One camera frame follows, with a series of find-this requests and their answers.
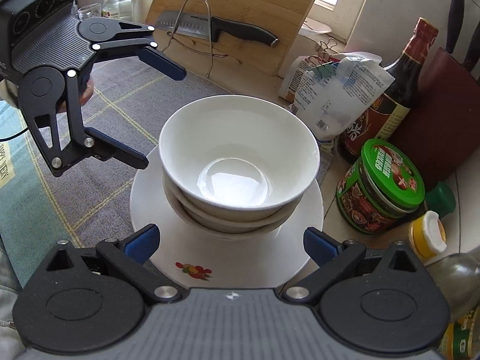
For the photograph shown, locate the stained white fruit plate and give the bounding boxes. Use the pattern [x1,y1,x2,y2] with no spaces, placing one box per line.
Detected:
[130,148,324,288]

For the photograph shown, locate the white floral bowl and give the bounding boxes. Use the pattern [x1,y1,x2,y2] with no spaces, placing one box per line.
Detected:
[164,189,287,241]

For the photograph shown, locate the clear glass mug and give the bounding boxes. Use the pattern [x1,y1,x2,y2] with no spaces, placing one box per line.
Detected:
[77,2,102,21]

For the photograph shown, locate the glass jar yellow lid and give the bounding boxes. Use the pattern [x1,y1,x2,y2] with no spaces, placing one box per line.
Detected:
[102,0,132,21]

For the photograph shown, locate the green mushroom sauce jar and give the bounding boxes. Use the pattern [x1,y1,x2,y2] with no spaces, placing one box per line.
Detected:
[336,138,425,235]

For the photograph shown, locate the yellow lid spice jar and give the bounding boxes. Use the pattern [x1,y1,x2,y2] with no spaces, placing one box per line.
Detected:
[408,211,447,263]

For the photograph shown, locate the bamboo cutting board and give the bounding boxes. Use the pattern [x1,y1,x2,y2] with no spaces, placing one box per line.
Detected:
[145,0,315,76]

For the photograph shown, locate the green lid small jar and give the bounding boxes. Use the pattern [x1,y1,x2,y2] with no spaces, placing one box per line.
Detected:
[425,181,456,219]

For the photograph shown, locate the clear glass oil bottle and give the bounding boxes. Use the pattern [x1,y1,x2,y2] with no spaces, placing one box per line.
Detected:
[426,247,480,322]

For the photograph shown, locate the red white food bag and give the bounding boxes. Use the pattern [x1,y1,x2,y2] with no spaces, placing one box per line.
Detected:
[278,46,337,103]

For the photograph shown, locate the dark vinegar bottle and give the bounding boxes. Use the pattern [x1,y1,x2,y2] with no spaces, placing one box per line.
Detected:
[337,18,439,164]

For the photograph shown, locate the yellow green label bottle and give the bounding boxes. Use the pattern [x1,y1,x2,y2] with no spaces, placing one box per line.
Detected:
[439,306,479,360]

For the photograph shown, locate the white blue salt bag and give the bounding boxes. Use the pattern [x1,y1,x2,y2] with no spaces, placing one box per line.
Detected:
[293,54,395,142]

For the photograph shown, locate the dark red knife block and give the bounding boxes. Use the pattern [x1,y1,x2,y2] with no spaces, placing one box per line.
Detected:
[389,0,480,189]

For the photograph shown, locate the black handled cleaver knife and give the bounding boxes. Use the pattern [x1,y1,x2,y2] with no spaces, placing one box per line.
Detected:
[155,10,279,47]

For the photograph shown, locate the metal wire board rack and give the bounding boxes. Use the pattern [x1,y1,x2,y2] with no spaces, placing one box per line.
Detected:
[164,0,215,78]

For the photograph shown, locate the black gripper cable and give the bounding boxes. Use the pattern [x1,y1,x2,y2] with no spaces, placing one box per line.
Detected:
[0,127,29,143]

